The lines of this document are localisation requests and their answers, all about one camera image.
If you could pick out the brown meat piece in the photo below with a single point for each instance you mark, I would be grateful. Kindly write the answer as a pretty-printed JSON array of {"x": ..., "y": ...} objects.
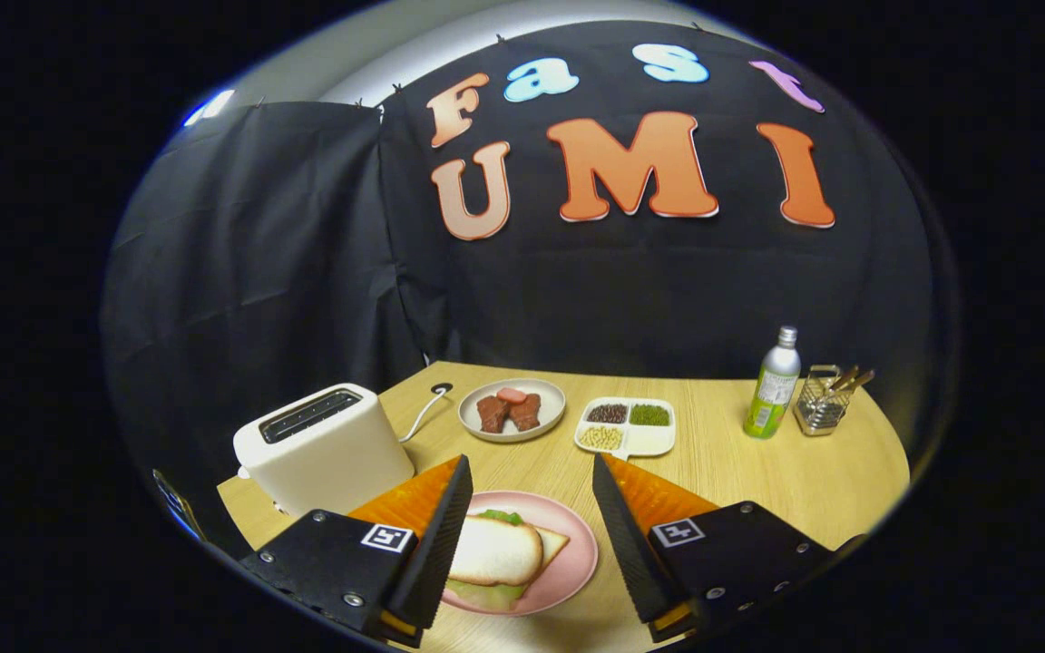
[
  {"x": 525, "y": 413},
  {"x": 493, "y": 414}
]

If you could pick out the pile of green beans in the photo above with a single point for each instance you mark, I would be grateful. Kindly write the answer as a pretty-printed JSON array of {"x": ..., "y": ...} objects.
[{"x": 649, "y": 415}]

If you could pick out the green and silver bottle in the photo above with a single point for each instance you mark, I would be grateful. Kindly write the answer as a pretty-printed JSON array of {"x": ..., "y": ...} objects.
[{"x": 772, "y": 390}]

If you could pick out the ceiling light panel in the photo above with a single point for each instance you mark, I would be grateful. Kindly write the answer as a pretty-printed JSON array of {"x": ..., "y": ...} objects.
[{"x": 208, "y": 107}]

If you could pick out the green lettuce leaf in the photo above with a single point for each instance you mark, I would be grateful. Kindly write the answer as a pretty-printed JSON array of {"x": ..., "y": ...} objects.
[{"x": 486, "y": 594}]

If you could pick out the white divided dish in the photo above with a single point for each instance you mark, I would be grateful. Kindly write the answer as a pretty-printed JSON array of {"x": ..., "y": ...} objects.
[{"x": 654, "y": 442}]

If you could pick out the black backdrop cloth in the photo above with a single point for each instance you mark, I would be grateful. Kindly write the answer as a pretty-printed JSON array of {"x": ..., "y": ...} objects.
[{"x": 622, "y": 299}]

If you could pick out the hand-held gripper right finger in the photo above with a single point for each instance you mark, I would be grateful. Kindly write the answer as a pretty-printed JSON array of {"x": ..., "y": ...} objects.
[{"x": 631, "y": 544}]

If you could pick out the pink round plate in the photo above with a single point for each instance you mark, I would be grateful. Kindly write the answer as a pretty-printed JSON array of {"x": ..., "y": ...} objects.
[{"x": 572, "y": 553}]

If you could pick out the grey round plate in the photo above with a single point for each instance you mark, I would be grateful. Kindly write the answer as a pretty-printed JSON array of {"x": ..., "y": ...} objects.
[{"x": 551, "y": 404}]

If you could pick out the pink sausage slice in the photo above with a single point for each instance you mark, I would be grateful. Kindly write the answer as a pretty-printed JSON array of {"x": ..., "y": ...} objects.
[{"x": 512, "y": 395}]

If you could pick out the pile of yellow soybeans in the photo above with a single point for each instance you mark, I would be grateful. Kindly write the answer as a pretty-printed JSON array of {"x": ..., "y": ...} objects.
[{"x": 601, "y": 438}]

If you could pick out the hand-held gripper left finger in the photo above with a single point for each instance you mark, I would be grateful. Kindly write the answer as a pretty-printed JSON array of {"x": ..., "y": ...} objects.
[{"x": 441, "y": 544}]

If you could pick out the toasted brown-crust bread slice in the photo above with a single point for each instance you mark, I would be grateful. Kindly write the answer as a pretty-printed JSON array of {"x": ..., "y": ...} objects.
[{"x": 500, "y": 551}]

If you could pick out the white toaster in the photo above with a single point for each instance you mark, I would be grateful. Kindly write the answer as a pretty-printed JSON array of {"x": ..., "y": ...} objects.
[{"x": 323, "y": 462}]

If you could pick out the pile of dark red beans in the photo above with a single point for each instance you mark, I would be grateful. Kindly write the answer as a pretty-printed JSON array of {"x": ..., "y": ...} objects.
[{"x": 607, "y": 414}]

